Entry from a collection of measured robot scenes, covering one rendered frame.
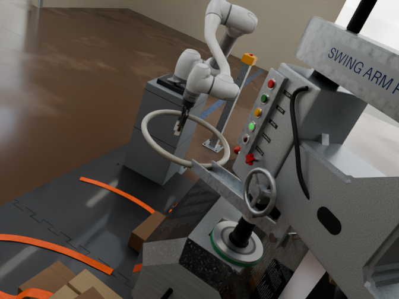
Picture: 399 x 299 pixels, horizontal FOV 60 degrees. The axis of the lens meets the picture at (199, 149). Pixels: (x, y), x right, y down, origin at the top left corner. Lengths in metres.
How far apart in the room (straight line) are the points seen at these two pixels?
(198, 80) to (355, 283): 1.28
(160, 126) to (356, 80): 2.02
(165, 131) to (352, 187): 2.02
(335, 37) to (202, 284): 0.92
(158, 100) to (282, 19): 6.07
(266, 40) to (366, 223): 7.79
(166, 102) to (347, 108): 1.78
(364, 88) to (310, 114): 0.18
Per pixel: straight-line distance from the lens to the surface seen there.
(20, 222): 2.43
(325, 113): 1.06
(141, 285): 1.53
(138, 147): 2.93
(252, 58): 3.52
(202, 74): 1.86
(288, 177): 1.06
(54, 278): 2.02
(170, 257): 1.39
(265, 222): 1.20
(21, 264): 2.22
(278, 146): 1.09
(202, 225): 1.46
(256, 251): 1.43
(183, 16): 9.10
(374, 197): 0.89
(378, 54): 0.92
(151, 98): 2.74
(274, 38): 8.51
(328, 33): 1.03
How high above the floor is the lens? 1.72
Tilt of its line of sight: 27 degrees down
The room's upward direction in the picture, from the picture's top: 22 degrees clockwise
